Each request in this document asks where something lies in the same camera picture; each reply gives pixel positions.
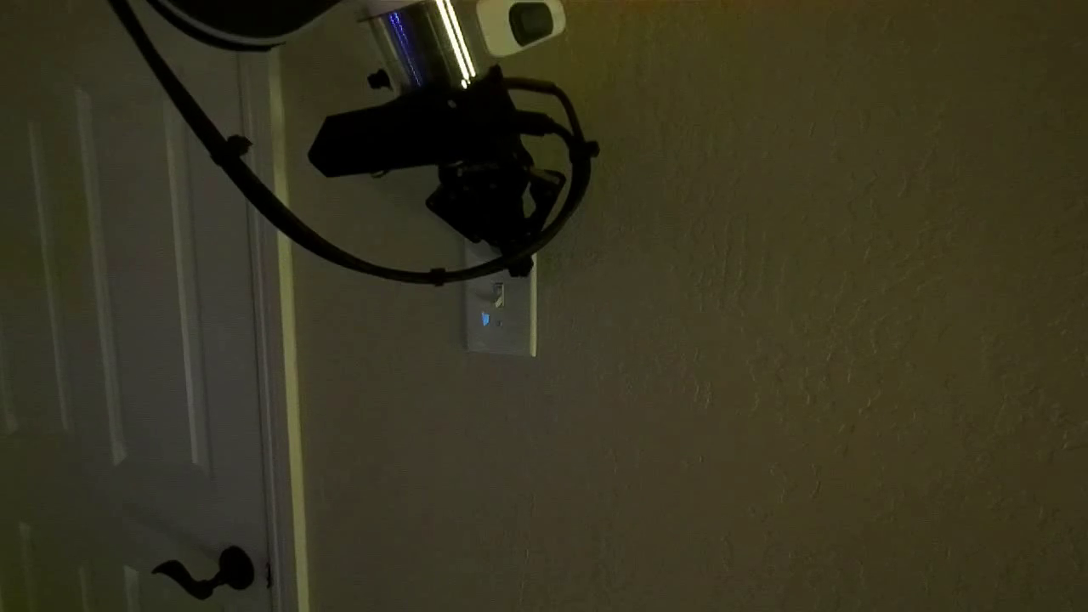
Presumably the white panel door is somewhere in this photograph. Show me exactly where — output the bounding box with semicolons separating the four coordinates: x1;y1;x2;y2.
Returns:
0;43;280;612

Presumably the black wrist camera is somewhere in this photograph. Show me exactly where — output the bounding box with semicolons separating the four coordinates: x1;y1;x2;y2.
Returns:
306;102;460;180

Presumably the white switch wall plate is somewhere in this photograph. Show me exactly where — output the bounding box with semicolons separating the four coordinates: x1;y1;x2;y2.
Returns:
460;235;545;362

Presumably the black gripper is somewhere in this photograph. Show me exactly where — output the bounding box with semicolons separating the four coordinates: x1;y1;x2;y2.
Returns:
425;63;566;262

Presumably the black door lever handle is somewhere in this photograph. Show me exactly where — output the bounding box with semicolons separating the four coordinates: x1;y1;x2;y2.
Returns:
148;541;275;602

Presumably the white door frame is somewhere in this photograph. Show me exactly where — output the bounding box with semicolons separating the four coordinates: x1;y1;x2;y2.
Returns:
234;43;317;612

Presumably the white switch toggle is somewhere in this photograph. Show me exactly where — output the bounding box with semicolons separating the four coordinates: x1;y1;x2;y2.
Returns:
472;286;510;332

